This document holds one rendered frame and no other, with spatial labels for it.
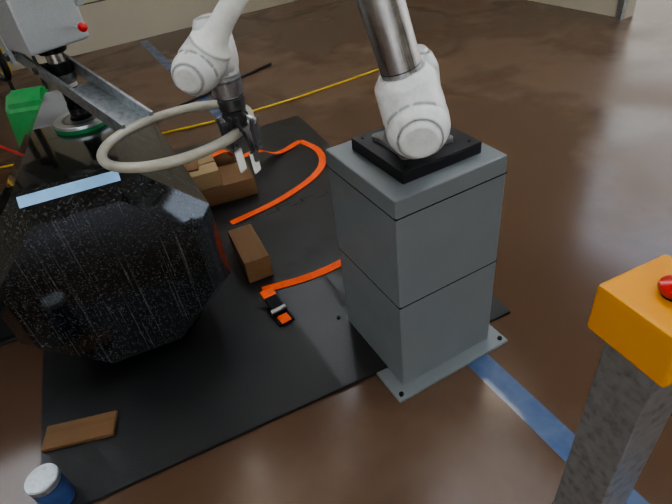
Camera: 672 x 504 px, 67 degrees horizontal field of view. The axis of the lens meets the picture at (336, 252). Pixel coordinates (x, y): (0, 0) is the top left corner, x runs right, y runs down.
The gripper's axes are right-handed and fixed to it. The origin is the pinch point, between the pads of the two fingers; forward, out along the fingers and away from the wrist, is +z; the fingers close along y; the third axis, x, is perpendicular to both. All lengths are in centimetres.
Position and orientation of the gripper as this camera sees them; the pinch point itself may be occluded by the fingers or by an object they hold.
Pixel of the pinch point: (248, 161)
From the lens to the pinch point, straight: 158.1
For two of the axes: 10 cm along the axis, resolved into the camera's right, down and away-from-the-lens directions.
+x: -4.0, 5.8, -7.1
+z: 1.6, 8.0, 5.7
